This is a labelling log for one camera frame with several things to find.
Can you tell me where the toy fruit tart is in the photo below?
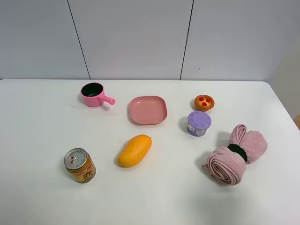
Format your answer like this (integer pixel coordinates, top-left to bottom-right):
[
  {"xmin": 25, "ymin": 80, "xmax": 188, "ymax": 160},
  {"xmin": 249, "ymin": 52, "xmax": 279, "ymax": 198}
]
[{"xmin": 194, "ymin": 95, "xmax": 215, "ymax": 112}]

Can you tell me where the gold drink can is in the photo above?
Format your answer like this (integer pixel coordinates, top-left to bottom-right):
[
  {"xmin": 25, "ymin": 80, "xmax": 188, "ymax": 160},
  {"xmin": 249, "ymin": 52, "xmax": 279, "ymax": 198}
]
[{"xmin": 64, "ymin": 148, "xmax": 96, "ymax": 183}]

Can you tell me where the purple lidded cup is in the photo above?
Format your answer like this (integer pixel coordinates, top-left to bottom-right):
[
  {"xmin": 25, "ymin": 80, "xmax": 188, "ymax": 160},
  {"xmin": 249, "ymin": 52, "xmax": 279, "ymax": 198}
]
[{"xmin": 187, "ymin": 111, "xmax": 212, "ymax": 137}]

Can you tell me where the pink toy saucepan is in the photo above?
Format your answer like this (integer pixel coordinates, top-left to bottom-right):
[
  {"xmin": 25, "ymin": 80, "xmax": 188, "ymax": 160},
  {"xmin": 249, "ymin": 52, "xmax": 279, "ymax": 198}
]
[{"xmin": 80, "ymin": 82, "xmax": 115, "ymax": 107}]

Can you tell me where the pink square plate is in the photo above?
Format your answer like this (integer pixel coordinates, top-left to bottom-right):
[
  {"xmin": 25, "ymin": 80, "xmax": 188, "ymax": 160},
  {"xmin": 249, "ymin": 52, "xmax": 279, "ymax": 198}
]
[{"xmin": 128, "ymin": 96, "xmax": 167, "ymax": 125}]

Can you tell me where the yellow toy mango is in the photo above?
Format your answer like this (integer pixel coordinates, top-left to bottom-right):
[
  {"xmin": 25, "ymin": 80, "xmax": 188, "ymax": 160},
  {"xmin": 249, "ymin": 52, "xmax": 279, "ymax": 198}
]
[{"xmin": 117, "ymin": 135, "xmax": 152, "ymax": 167}]

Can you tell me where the black hair tie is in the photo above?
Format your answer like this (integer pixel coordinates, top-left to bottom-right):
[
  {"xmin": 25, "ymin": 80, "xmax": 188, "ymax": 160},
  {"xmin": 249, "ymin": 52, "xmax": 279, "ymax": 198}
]
[{"xmin": 227, "ymin": 144, "xmax": 248, "ymax": 162}]

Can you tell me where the rolled pink towel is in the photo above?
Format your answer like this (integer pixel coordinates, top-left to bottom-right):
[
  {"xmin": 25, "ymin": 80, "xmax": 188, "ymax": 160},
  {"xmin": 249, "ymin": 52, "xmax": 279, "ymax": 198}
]
[{"xmin": 202, "ymin": 124, "xmax": 268, "ymax": 186}]

